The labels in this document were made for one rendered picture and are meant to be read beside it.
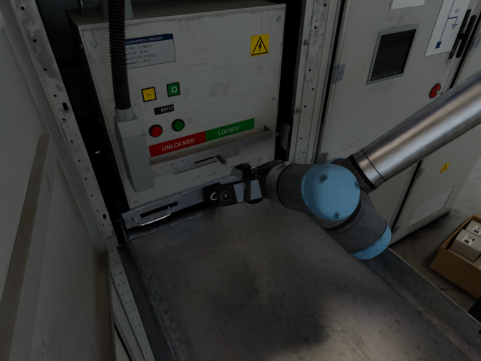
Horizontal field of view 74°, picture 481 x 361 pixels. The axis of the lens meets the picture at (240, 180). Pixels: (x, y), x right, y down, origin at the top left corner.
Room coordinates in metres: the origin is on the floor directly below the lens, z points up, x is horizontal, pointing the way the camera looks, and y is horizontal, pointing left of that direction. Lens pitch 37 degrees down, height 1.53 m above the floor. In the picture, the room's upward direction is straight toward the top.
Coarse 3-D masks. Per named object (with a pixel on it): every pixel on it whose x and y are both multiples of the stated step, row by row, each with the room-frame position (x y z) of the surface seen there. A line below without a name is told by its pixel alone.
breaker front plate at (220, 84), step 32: (96, 32) 0.67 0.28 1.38; (128, 32) 0.70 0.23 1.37; (160, 32) 0.74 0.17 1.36; (192, 32) 0.77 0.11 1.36; (224, 32) 0.82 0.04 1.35; (256, 32) 0.86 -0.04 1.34; (96, 64) 0.67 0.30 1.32; (160, 64) 0.73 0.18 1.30; (192, 64) 0.77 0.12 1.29; (224, 64) 0.81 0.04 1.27; (256, 64) 0.86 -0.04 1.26; (160, 96) 0.73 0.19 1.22; (192, 96) 0.77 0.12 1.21; (224, 96) 0.81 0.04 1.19; (256, 96) 0.86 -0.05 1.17; (192, 128) 0.76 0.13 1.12; (256, 128) 0.87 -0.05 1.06; (160, 160) 0.71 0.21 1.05; (256, 160) 0.87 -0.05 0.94; (128, 192) 0.66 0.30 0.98; (160, 192) 0.71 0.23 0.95
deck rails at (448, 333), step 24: (144, 264) 0.53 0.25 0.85; (384, 264) 0.52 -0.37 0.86; (408, 264) 0.48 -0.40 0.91; (144, 288) 0.46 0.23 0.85; (408, 288) 0.45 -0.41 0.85; (432, 288) 0.42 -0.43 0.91; (168, 312) 0.39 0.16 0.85; (432, 312) 0.39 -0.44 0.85; (456, 312) 0.37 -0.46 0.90; (168, 336) 0.34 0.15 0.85; (456, 336) 0.34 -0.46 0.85; (480, 336) 0.32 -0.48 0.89; (192, 360) 0.29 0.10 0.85; (480, 360) 0.29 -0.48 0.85
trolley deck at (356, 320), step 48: (144, 240) 0.61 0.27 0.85; (192, 240) 0.61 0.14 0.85; (240, 240) 0.61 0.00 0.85; (288, 240) 0.61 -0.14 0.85; (192, 288) 0.46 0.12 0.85; (240, 288) 0.46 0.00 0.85; (288, 288) 0.46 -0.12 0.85; (336, 288) 0.46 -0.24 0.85; (384, 288) 0.46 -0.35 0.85; (192, 336) 0.34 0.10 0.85; (240, 336) 0.34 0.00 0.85; (288, 336) 0.34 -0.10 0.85; (336, 336) 0.34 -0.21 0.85; (384, 336) 0.34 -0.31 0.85; (432, 336) 0.34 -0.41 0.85
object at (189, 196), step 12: (276, 156) 0.92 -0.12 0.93; (216, 180) 0.79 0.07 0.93; (228, 180) 0.80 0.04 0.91; (180, 192) 0.73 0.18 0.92; (192, 192) 0.74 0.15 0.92; (120, 204) 0.68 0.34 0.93; (144, 204) 0.68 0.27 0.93; (156, 204) 0.68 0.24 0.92; (168, 204) 0.70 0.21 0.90; (180, 204) 0.72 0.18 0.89; (192, 204) 0.74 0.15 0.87; (144, 216) 0.66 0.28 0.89; (156, 216) 0.68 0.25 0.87
